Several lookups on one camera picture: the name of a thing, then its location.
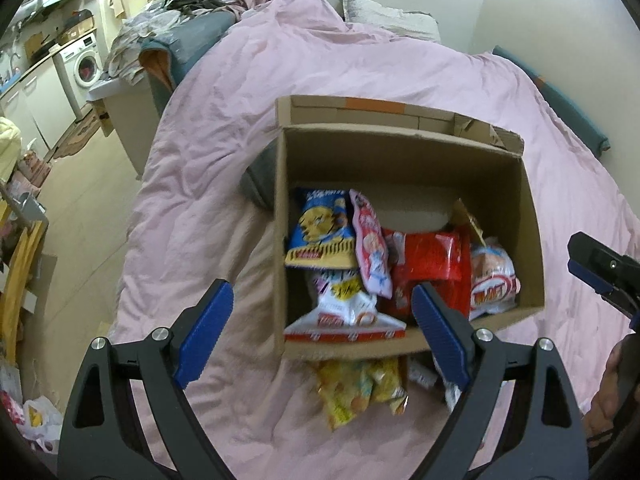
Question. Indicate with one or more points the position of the person's right hand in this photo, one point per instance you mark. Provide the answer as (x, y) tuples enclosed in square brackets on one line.
[(605, 395)]

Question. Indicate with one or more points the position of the blue yellow snack packet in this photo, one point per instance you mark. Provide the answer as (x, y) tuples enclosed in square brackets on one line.
[(320, 225)]

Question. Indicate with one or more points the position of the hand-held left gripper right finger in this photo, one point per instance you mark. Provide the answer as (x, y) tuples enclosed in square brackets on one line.
[(440, 335)]

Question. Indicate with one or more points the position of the grey striped cloth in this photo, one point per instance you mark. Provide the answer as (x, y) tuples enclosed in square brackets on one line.
[(257, 180)]

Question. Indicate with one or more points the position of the white crumpled clothes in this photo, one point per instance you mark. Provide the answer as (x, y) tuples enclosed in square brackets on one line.
[(140, 30)]

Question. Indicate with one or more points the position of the grey white pillow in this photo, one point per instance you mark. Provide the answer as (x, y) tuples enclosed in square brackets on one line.
[(390, 15)]

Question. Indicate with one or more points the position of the white pink cartoon snack packet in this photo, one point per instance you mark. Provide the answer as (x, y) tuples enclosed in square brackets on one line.
[(370, 245)]

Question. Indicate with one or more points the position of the pale yellow quilt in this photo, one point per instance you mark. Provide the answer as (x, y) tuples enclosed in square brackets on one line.
[(9, 145)]

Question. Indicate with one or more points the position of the white washing machine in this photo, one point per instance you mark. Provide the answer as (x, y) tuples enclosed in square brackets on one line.
[(85, 67)]

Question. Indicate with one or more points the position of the white plastic bag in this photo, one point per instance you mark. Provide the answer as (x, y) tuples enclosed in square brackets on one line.
[(40, 420)]

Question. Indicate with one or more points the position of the yellow wooden frame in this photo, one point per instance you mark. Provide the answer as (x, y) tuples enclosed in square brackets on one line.
[(25, 260)]

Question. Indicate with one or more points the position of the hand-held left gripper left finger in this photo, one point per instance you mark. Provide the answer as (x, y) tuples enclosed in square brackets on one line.
[(202, 335)]

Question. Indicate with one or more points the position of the patterned floor rug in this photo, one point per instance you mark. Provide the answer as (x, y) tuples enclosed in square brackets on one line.
[(75, 137)]

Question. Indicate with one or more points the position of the brown storage box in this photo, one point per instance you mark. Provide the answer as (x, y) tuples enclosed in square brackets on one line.
[(77, 30)]

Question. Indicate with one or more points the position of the brown cardboard box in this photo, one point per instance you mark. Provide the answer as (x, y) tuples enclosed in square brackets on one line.
[(400, 170)]

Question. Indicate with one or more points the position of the teal headboard cushion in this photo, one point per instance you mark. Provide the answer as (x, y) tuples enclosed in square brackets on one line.
[(565, 105)]

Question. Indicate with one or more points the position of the white red-oval snack packet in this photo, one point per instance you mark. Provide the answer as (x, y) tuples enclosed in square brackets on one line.
[(492, 280)]

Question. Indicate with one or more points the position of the white storage bin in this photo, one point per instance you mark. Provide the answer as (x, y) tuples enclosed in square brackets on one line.
[(125, 120)]

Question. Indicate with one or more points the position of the white red-edged snack packet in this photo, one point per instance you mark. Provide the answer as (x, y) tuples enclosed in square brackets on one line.
[(345, 300)]

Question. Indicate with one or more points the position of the white kitchen cabinet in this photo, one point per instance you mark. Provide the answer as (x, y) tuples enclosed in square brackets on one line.
[(40, 100)]

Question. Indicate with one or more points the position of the gold dark-print snack packet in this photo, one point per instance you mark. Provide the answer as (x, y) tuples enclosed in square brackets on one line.
[(467, 225)]

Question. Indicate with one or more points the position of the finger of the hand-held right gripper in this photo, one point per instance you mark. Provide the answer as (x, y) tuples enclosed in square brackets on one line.
[(590, 277), (622, 305)]

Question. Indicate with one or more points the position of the light blue white snack packet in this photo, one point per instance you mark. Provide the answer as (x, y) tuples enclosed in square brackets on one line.
[(421, 372)]

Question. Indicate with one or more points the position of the red snack packet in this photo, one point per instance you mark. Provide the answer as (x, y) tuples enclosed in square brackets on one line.
[(430, 260)]

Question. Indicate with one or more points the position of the pink bed blanket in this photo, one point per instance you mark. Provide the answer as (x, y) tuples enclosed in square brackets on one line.
[(225, 110)]

